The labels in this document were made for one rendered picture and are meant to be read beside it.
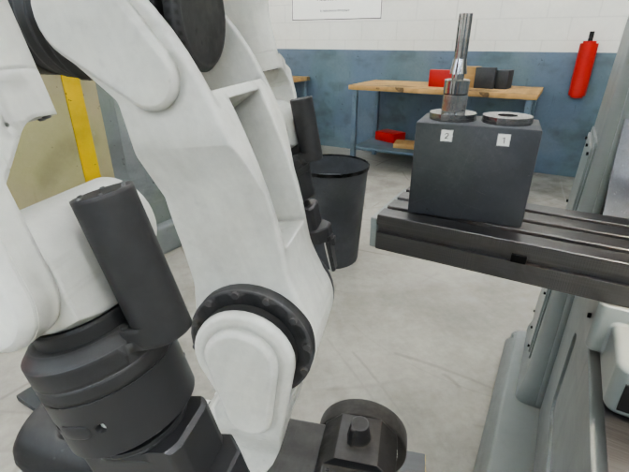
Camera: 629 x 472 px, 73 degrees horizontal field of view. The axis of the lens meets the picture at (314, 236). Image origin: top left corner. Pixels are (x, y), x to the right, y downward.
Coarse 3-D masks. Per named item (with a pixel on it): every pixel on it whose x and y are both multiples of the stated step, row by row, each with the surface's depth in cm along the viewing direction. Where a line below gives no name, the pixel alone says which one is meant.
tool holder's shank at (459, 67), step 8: (464, 16) 76; (472, 16) 76; (464, 24) 76; (464, 32) 77; (456, 40) 78; (464, 40) 77; (456, 48) 79; (464, 48) 78; (456, 56) 79; (464, 56) 79; (456, 64) 79; (464, 64) 79; (456, 72) 80; (464, 72) 79
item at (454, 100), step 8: (448, 88) 81; (456, 88) 80; (464, 88) 80; (448, 96) 81; (456, 96) 80; (464, 96) 81; (448, 104) 82; (456, 104) 81; (464, 104) 81; (448, 112) 82; (456, 112) 82; (464, 112) 83
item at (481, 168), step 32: (416, 128) 82; (448, 128) 80; (480, 128) 78; (512, 128) 76; (416, 160) 84; (448, 160) 82; (480, 160) 80; (512, 160) 77; (416, 192) 87; (448, 192) 84; (480, 192) 82; (512, 192) 80; (512, 224) 82
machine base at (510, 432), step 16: (512, 336) 179; (512, 352) 167; (512, 368) 159; (496, 384) 160; (512, 384) 151; (496, 400) 150; (512, 400) 145; (496, 416) 140; (512, 416) 138; (528, 416) 138; (496, 432) 133; (512, 432) 133; (528, 432) 133; (480, 448) 136; (496, 448) 128; (512, 448) 128; (528, 448) 128; (480, 464) 128; (496, 464) 123; (512, 464) 123; (528, 464) 123
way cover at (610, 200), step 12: (624, 120) 100; (624, 132) 100; (624, 144) 100; (624, 156) 100; (612, 168) 101; (624, 168) 100; (612, 180) 100; (624, 180) 100; (612, 192) 99; (624, 192) 99; (612, 204) 98; (624, 204) 98; (624, 216) 97
